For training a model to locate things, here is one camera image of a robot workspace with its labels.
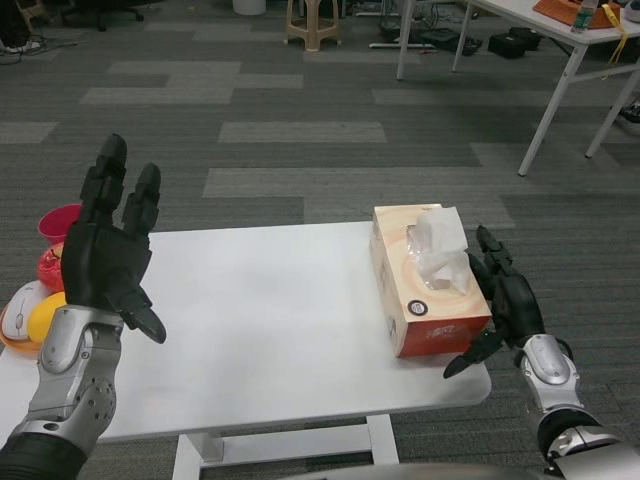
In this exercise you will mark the white table base frame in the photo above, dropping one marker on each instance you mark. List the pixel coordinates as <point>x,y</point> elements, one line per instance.
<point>300,450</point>

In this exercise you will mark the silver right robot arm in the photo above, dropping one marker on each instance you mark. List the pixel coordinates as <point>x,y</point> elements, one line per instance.
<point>545,365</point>

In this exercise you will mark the white power strip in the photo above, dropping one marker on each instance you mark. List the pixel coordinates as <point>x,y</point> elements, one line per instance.
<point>22,47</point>

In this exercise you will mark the small wooden stool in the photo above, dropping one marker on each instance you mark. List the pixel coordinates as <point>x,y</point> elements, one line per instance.
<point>30,12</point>

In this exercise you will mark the clear water bottle green label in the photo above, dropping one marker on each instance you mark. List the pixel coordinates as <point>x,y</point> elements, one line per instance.
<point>582,17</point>

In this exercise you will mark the white computer mouse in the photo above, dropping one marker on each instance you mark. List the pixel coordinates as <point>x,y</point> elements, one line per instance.
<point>20,310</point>

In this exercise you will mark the black office chair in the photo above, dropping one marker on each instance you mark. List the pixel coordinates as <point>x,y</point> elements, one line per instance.
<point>102,12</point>

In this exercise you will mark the orange flat tray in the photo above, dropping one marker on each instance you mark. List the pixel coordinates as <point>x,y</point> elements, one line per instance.
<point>555,7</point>

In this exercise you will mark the orange wood-print tissue box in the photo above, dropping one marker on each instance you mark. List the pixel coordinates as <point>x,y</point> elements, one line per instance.
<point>400,260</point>

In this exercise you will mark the black soft bag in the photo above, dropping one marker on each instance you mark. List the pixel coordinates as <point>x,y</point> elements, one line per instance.
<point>515,44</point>

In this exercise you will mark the black flat case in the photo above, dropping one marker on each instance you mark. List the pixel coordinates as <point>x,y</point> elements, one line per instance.
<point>450,42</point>

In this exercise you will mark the large white office desk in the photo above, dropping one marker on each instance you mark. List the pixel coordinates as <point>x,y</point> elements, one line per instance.
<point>550,25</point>

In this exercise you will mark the red apple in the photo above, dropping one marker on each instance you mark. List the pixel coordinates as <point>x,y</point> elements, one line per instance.
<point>50,270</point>

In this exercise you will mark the yellow lemon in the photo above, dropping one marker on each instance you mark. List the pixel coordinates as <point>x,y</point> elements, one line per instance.
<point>42,315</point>

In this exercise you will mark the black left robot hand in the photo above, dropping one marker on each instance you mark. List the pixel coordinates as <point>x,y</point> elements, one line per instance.
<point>100,270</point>

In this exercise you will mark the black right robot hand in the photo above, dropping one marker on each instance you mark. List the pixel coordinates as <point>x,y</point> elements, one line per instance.
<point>517,310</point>

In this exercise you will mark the pink plastic cup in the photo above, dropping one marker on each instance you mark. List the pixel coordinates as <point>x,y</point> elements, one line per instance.
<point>55,225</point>

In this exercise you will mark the beige plastic stool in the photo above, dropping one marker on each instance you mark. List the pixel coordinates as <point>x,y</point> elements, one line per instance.
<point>312,30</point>

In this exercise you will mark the orange round plate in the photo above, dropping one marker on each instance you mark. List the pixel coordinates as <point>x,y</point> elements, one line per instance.
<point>15,346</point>

